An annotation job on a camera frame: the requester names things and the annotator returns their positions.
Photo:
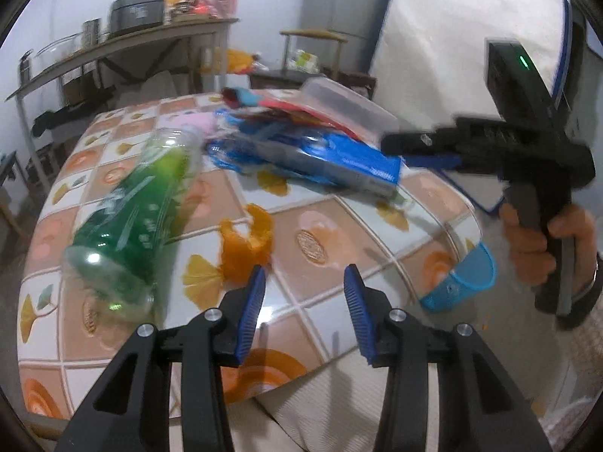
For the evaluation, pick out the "white and green cartons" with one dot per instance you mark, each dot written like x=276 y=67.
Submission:
x=304 y=60

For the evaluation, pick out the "brown snack tray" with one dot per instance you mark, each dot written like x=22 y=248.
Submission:
x=188 y=15

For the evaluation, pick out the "pink plastic bag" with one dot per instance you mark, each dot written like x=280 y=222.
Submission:
x=219 y=0

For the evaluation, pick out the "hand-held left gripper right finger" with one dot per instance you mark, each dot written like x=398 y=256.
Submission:
x=358 y=310

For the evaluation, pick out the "dark wooden stool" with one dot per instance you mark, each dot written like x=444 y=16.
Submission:
x=360 y=82

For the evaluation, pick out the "black cloth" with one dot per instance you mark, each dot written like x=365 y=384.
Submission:
x=56 y=120

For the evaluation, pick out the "person's right hand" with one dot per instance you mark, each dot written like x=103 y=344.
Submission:
x=525 y=254

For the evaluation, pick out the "long wooden side table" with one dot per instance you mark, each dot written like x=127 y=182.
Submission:
x=155 y=33

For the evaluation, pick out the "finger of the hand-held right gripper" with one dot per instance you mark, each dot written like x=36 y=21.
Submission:
x=438 y=161
x=414 y=141

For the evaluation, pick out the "orange peel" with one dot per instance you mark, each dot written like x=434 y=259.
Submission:
x=240 y=249

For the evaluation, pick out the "blue plastic wastebasket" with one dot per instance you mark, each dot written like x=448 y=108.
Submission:
x=466 y=278

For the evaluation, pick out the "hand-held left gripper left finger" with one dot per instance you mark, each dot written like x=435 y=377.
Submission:
x=249 y=310

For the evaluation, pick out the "blue and white box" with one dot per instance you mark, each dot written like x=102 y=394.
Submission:
x=348 y=165

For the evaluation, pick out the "wooden chair with black seat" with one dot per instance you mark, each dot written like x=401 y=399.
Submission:
x=282 y=75

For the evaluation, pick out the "clear plastic container lid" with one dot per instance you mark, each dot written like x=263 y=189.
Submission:
x=348 y=103

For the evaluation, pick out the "grey refrigerator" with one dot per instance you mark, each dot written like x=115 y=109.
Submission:
x=344 y=4

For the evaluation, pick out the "white mattress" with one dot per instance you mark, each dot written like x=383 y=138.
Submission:
x=447 y=33

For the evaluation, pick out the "metal water bottle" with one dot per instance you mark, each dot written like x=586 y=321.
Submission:
x=25 y=68

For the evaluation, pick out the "wooden chair with cushion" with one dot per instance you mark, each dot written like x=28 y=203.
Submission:
x=9 y=207

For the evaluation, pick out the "orange plastic bag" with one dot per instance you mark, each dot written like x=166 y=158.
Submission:
x=179 y=1

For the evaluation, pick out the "tile pattern tablecloth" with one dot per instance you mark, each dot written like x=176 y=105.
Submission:
x=325 y=235

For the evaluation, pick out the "glass bowl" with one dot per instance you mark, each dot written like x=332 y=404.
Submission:
x=59 y=49

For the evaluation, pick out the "green plastic bottle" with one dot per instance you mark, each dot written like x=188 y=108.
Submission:
x=136 y=216

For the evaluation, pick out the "grey rice cooker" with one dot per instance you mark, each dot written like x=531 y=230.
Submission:
x=136 y=12

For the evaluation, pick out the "pink sponge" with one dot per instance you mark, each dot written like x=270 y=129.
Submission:
x=200 y=122

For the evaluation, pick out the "yellow plastic bag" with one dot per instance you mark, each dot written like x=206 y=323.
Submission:
x=241 y=61

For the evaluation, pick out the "red and blue wrapper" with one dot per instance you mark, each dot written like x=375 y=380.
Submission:
x=254 y=98

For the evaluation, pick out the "white sack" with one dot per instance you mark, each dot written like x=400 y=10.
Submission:
x=158 y=85

